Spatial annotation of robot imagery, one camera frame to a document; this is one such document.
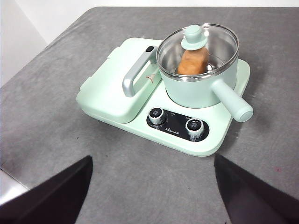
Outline mint green breakfast maker base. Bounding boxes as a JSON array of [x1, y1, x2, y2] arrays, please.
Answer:
[[76, 37, 251, 157]]

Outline glass lid with green knob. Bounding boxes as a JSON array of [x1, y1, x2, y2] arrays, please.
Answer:
[[156, 22, 240, 82]]

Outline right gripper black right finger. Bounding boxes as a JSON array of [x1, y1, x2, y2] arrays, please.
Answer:
[[214, 154, 299, 224]]

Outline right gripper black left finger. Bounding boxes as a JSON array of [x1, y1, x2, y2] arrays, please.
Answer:
[[0, 155, 93, 224]]

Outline mint green griddle cover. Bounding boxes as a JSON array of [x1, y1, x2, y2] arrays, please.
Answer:
[[78, 37, 164, 124]]

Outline silver griddle cover handle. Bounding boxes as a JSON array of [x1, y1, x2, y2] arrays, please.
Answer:
[[122, 45, 157, 98]]

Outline mint green pot with handle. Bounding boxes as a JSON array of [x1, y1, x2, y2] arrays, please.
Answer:
[[156, 22, 254, 123]]

